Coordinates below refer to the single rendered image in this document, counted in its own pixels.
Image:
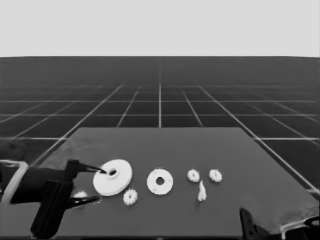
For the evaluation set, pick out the small white gear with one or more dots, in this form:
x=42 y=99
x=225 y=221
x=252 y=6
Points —
x=80 y=193
x=133 y=197
x=196 y=176
x=219 y=176

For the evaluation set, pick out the large thick white disc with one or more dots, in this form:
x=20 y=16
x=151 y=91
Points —
x=103 y=185

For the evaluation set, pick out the small white T-shaped piece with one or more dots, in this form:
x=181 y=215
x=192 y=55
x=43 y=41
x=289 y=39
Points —
x=201 y=195

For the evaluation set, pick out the white round carrier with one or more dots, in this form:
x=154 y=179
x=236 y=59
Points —
x=151 y=182

